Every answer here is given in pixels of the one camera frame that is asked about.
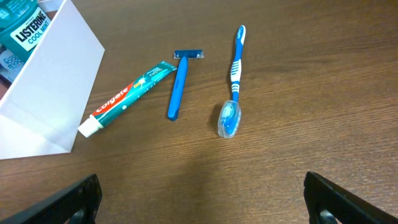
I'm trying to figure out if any teal mouthwash bottle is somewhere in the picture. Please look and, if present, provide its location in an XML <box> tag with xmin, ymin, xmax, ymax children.
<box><xmin>1</xmin><ymin>0</ymin><xmax>51</xmax><ymax>62</ymax></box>

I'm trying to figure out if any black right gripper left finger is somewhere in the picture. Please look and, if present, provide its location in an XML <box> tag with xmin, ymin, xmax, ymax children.
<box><xmin>1</xmin><ymin>174</ymin><xmax>102</xmax><ymax>224</ymax></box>

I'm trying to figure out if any green red toothpaste tube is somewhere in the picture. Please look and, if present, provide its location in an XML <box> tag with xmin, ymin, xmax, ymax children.
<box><xmin>78</xmin><ymin>61</ymin><xmax>177</xmax><ymax>138</ymax></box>

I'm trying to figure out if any white cardboard box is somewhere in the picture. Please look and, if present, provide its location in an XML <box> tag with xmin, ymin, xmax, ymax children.
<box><xmin>1</xmin><ymin>0</ymin><xmax>105</xmax><ymax>159</ymax></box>

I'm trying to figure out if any blue disposable razor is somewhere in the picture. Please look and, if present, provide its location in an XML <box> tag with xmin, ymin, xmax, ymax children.
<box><xmin>167</xmin><ymin>49</ymin><xmax>204</xmax><ymax>121</ymax></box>

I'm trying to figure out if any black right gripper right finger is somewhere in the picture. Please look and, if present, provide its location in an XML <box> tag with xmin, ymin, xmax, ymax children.
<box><xmin>303</xmin><ymin>172</ymin><xmax>397</xmax><ymax>224</ymax></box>

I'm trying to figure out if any blue white toothbrush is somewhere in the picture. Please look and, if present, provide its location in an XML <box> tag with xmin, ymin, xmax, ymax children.
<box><xmin>218</xmin><ymin>25</ymin><xmax>246</xmax><ymax>139</ymax></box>

